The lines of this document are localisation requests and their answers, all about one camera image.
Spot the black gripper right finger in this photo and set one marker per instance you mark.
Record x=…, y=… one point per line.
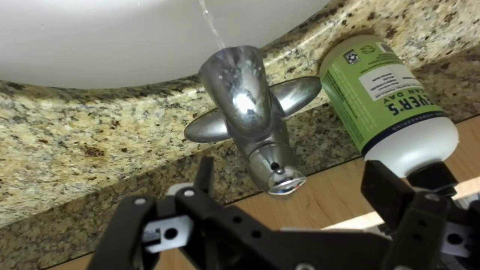
x=387, y=192

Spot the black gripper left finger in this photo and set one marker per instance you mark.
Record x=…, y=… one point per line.
x=199, y=230

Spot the green label soap bottle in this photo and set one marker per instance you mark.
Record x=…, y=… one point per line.
x=384, y=99

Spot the white oval sink basin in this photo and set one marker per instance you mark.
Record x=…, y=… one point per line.
x=124, y=39

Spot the thin water stream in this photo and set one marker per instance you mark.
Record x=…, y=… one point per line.
x=210, y=24

